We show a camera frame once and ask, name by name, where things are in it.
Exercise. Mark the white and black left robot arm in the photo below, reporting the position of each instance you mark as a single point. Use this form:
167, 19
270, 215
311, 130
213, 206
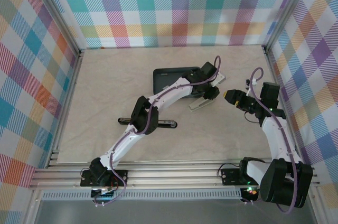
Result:
169, 92

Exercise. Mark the grey metal panel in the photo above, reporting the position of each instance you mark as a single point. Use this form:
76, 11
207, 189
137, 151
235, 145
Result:
171, 213

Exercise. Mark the small circuit board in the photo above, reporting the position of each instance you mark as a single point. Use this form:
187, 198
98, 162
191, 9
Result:
249, 191
104, 193

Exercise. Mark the aluminium frame post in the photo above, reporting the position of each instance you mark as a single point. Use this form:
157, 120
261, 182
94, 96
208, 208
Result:
287, 10
52, 10

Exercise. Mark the aluminium side rail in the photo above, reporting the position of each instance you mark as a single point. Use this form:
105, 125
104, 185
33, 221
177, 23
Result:
68, 102
280, 89

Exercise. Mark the dark grey plastic tray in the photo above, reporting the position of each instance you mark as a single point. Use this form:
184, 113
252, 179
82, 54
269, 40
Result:
169, 80

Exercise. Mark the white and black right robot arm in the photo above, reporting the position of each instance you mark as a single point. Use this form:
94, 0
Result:
277, 139

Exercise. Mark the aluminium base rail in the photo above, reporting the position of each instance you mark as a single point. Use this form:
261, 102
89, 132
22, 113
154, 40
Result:
171, 179

